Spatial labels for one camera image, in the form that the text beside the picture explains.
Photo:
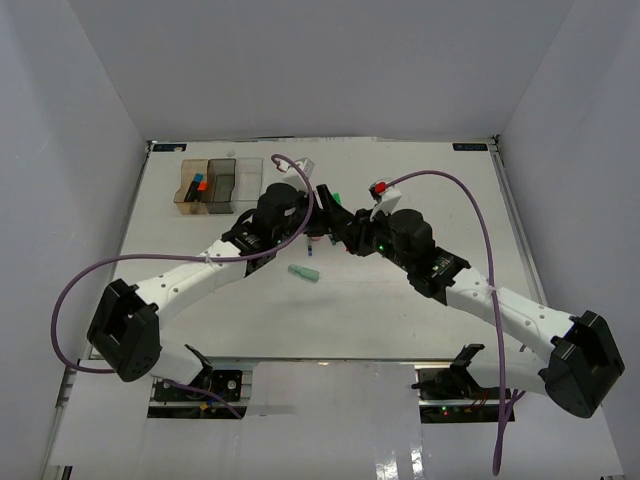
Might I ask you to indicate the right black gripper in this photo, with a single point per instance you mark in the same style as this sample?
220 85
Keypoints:
356 238

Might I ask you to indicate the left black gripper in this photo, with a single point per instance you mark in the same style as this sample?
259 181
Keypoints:
332 220

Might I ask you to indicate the mint green correction tape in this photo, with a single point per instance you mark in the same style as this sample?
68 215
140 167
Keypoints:
304 273

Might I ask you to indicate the orange cap black highlighter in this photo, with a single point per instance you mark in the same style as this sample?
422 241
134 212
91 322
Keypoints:
201 190

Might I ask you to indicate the blue cap black highlighter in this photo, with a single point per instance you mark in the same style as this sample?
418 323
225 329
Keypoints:
189 196

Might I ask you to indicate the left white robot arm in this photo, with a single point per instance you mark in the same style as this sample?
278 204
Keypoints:
126 328

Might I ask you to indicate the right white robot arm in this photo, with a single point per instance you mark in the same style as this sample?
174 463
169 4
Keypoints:
574 360

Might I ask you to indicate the clear transparent container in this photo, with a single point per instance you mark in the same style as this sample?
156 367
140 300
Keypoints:
248 183

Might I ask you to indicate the right blue table label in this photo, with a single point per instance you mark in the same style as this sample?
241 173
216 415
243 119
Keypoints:
469 147

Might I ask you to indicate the blue table label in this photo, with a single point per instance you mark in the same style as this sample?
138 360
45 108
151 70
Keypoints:
469 147
169 147

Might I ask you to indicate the amber transparent container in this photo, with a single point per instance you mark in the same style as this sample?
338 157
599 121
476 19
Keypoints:
188 169

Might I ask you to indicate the left blue table label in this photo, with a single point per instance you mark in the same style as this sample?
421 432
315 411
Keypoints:
169 147

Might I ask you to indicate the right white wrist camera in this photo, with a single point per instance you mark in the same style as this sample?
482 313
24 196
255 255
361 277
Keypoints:
386 197

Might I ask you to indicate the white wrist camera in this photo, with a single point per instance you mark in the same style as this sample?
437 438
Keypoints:
386 197
298 176

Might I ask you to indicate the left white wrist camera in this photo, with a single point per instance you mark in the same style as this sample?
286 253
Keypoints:
298 176

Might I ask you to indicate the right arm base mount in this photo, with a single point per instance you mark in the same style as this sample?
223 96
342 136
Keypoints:
446 399

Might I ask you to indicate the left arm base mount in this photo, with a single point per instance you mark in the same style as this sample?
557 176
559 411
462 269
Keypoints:
217 396

